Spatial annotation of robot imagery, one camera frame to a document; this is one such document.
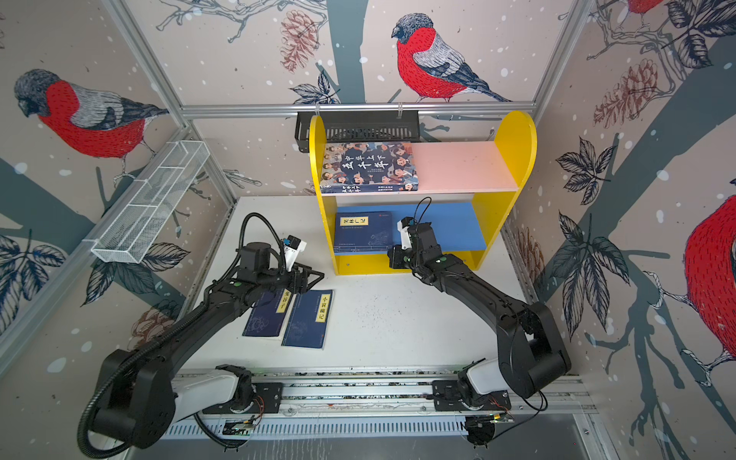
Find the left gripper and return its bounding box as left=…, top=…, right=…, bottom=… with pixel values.
left=258, top=260, right=325, bottom=294

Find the blue book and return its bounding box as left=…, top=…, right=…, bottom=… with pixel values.
left=282, top=289, right=335, bottom=350
left=243, top=289, right=293, bottom=339
left=333, top=211, right=394, bottom=253

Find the large illustrated box book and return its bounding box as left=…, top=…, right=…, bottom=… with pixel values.
left=318, top=142, right=420, bottom=195

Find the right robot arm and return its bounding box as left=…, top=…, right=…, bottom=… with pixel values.
left=387, top=217, right=572, bottom=408

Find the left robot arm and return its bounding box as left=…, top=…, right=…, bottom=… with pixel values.
left=77, top=236, right=324, bottom=459

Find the yellow pink blue bookshelf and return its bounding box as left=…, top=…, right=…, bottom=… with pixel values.
left=316, top=111, right=538, bottom=270

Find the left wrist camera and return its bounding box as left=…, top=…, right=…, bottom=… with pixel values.
left=283, top=235, right=307, bottom=271

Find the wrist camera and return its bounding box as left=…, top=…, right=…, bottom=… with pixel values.
left=283, top=235, right=307, bottom=271
left=397, top=217, right=415, bottom=251

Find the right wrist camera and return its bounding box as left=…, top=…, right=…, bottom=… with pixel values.
left=397, top=217, right=415, bottom=251

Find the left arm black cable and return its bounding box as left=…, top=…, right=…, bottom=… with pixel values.
left=238, top=211, right=288, bottom=260

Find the black slotted wall basket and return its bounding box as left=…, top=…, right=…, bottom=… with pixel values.
left=321, top=111, right=420, bottom=143

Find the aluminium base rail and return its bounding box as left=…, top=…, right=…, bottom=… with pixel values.
left=163, top=370, right=598, bottom=441

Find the white wire mesh basket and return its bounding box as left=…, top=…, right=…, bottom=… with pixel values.
left=91, top=140, right=210, bottom=264

